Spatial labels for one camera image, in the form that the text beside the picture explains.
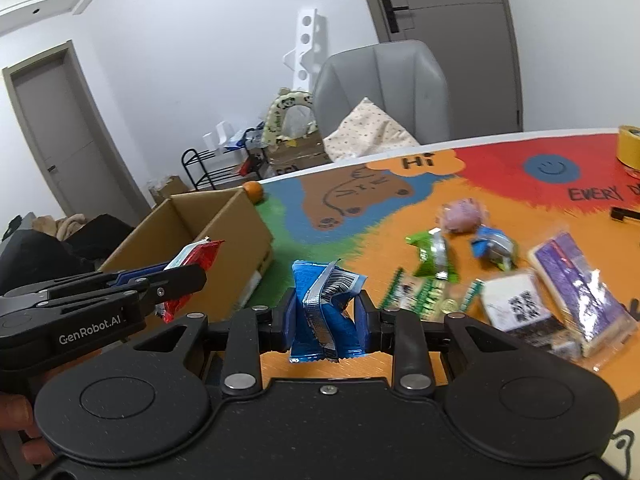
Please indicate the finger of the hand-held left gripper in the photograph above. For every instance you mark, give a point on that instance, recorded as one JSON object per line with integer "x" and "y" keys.
{"x": 175, "y": 280}
{"x": 142, "y": 274}

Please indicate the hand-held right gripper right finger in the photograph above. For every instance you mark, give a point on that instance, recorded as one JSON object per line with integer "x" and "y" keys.
{"x": 359, "y": 316}

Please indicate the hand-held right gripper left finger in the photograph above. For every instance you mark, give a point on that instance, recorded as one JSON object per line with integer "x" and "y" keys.
{"x": 287, "y": 321}

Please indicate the red snack packet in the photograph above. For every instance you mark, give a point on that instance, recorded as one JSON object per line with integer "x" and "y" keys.
{"x": 202, "y": 255}

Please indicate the white and black snack packet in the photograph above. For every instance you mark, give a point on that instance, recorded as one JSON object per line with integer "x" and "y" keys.
{"x": 520, "y": 310}

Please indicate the person's left hand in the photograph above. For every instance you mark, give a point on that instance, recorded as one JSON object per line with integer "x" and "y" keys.
{"x": 17, "y": 410}

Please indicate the green striped snack packet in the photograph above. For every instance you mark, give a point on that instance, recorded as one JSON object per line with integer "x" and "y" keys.
{"x": 425, "y": 295}

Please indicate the dark cloth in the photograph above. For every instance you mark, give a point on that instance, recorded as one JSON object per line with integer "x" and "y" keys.
{"x": 45, "y": 260}

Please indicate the small cardboard box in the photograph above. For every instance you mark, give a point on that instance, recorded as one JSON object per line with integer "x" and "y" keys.
{"x": 165, "y": 190}

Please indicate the beige plush cloth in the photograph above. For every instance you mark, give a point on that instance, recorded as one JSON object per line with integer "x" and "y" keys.
{"x": 65, "y": 226}

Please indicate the black shoe rack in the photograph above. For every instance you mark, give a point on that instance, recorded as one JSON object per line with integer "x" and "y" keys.
{"x": 210, "y": 170}

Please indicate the orange fruit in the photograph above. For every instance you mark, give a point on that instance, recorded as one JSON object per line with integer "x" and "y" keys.
{"x": 253, "y": 191}

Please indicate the pink snack packet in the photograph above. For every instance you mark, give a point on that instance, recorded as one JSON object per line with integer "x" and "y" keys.
{"x": 462, "y": 216}

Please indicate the blue and green snack packet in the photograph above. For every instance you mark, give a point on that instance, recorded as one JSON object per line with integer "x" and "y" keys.
{"x": 495, "y": 247}

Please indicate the taped cardboard box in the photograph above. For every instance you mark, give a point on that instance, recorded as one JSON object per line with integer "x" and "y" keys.
{"x": 297, "y": 152}

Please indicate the dotted beige cushion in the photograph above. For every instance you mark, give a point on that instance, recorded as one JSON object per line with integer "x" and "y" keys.
{"x": 367, "y": 132}

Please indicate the panda print bag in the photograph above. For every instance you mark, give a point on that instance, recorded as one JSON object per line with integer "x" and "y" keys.
{"x": 280, "y": 110}

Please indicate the purple snack packet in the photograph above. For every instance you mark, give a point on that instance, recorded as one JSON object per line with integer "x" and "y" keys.
{"x": 580, "y": 285}

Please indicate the grey chair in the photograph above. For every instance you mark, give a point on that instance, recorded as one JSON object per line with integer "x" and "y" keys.
{"x": 390, "y": 85}

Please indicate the white perforated board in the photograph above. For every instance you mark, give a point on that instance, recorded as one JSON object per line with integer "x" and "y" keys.
{"x": 306, "y": 45}

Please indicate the yellow tape roll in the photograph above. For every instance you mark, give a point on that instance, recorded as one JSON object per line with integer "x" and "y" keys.
{"x": 629, "y": 147}

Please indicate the grey door with brown frame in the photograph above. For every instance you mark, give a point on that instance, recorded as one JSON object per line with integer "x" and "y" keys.
{"x": 55, "y": 150}

